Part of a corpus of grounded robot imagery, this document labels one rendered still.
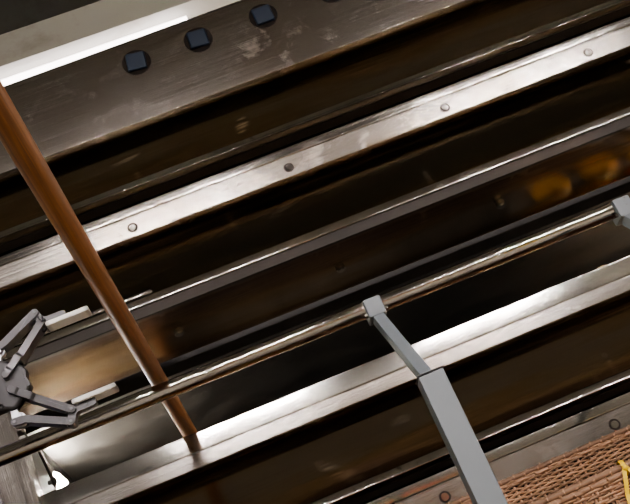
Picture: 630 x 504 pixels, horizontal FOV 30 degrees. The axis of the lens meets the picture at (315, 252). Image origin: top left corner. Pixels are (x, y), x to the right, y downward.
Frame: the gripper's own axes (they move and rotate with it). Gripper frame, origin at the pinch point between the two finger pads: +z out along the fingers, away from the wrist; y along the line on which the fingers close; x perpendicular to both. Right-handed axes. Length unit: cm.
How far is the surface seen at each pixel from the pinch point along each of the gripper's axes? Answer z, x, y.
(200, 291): 18.5, -40.4, -19.6
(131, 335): 6.3, 5.9, 2.2
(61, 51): 1, -286, -259
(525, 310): 78, -56, 4
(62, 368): -12, -46, -18
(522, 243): 74, -19, 4
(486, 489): 45, 4, 44
